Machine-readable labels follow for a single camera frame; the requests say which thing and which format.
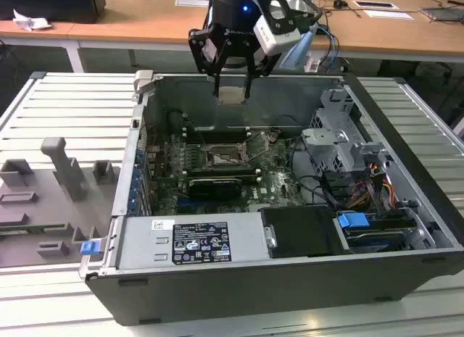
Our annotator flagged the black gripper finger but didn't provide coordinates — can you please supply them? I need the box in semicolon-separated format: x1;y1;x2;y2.
187;23;233;98
242;36;282;99

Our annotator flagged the silver CPU chip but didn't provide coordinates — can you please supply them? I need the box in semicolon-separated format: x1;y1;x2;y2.
218;86;247;105

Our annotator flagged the CPU socket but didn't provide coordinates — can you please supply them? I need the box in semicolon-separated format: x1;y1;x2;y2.
204;142;254;170

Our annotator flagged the pale blue teach pendant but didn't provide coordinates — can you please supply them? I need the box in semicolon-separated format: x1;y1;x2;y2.
281;25;320;72

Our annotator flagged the wooden desk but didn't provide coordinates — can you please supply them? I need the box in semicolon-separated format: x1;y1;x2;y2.
0;0;464;75

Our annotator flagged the green RAM stick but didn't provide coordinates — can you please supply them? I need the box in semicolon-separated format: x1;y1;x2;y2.
0;223;70;235
186;172;262;183

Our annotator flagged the grey metal drive cage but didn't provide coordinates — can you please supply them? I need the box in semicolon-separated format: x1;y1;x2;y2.
300;88;392;175

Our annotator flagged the green motherboard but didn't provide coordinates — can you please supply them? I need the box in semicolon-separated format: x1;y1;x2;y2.
144;128;327;217

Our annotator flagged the graphics card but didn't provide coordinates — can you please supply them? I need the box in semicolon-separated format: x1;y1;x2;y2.
187;176;243;201

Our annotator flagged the black plastic shroud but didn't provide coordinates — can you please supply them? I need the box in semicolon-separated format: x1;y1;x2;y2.
260;206;344;259

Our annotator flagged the white paper sheet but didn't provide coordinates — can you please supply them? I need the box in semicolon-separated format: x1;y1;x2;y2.
363;9;414;21

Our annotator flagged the hard disk in blue carrier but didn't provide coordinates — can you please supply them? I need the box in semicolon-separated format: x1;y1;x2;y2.
336;212;416;254

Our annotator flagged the grey power supply unit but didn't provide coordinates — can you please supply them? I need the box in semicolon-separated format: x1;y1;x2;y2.
115;212;273;271

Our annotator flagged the black computer monitor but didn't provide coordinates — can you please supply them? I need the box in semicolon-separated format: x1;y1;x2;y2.
0;0;107;25

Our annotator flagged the crumpled white paper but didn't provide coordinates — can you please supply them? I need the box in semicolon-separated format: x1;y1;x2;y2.
12;9;51;32

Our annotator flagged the black open PC case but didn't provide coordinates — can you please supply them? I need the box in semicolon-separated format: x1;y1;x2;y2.
78;69;464;325

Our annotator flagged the blue case latch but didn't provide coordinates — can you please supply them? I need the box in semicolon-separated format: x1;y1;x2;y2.
80;241;101;257

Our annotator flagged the grey parts rack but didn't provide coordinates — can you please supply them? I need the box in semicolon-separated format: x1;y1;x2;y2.
0;136;123;267

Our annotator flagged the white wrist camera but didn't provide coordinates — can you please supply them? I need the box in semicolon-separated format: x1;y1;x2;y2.
252;14;302;57

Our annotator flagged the black camera bracket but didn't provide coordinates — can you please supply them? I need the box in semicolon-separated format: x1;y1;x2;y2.
266;0;300;36

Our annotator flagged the grey case bracket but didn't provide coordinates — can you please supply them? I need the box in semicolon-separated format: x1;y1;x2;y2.
133;69;162;95

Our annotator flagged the blue cable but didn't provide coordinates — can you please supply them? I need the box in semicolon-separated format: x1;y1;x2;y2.
318;23;340;68

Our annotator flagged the coloured wire bundle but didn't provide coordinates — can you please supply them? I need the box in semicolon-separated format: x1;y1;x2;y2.
346;162;396;209

